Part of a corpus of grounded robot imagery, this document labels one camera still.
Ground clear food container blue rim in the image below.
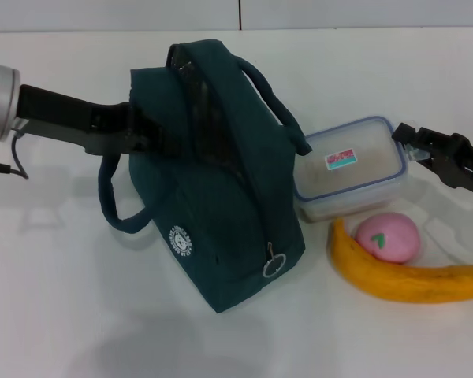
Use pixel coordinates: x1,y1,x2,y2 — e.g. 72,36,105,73
293,115,423,224

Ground pink toy peach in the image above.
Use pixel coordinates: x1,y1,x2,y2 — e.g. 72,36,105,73
354,212,422,264

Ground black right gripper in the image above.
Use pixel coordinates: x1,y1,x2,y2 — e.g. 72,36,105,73
391,122,473,197

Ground dark teal insulated lunch bag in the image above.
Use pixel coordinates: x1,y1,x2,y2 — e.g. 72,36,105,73
98,39,315,314

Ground yellow banana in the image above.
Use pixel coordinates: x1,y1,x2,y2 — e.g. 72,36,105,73
329,218,473,304

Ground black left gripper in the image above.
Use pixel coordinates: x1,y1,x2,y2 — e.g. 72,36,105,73
17,83,191,159

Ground metal zipper pull ring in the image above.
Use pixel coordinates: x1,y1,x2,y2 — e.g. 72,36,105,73
262,242,288,279

